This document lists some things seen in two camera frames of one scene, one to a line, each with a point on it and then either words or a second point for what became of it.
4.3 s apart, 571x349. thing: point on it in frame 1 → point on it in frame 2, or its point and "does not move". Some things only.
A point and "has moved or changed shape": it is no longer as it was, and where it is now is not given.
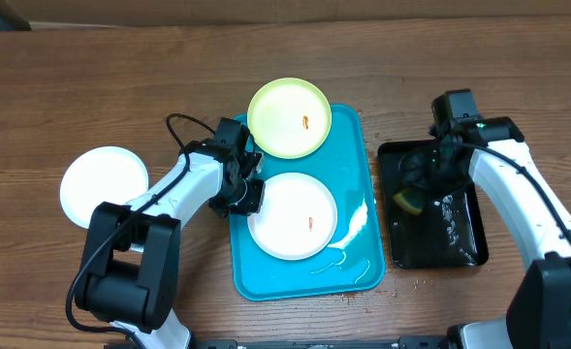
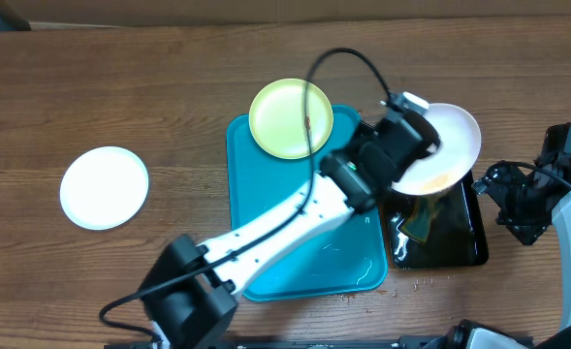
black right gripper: (418, 177) → (493, 187)
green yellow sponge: (412, 199) → (417, 223)
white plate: (101, 174) does not move
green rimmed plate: (289, 118) does not move
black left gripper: (258, 187) → (361, 134)
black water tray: (449, 231) does not move
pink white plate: (297, 218) has moved or changed shape
